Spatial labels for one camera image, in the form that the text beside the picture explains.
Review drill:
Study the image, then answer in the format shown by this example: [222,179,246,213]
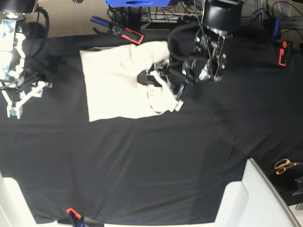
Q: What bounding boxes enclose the orange black clamp right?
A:
[278,41,292,67]

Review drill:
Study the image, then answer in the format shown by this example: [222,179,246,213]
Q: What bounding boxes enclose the blue plastic box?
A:
[106,0,170,7]

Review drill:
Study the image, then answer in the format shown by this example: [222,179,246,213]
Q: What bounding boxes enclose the white power strip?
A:
[177,14,203,25]

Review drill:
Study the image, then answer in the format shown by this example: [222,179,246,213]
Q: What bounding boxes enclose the black table cloth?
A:
[0,34,303,225]

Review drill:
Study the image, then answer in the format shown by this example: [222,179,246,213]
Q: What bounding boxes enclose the white table frame left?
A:
[0,175,58,227]

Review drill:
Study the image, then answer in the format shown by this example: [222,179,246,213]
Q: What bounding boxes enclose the orange handled scissors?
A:
[274,158,303,175]

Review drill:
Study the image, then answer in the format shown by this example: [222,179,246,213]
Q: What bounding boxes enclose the white table frame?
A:
[0,175,58,227]
[214,158,301,227]

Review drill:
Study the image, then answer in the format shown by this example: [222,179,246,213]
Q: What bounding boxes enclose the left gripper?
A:
[137,59,194,101]

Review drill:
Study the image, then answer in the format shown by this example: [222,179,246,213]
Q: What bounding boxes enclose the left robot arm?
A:
[137,0,243,100]

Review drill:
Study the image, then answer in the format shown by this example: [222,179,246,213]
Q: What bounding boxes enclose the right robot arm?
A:
[0,0,55,106]

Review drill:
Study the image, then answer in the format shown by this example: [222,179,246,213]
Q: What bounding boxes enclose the blue orange clamp tool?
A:
[91,16,144,44]

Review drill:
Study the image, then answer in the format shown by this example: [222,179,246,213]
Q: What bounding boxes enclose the white table frame right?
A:
[214,158,301,227]

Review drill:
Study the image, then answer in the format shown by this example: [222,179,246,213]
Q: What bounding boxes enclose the orange clamp bottom edge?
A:
[66,207,81,219]

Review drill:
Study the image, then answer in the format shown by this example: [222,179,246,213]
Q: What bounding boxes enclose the white T-shirt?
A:
[80,41,177,122]

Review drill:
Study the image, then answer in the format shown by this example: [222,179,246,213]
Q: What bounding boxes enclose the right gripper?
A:
[0,70,53,102]

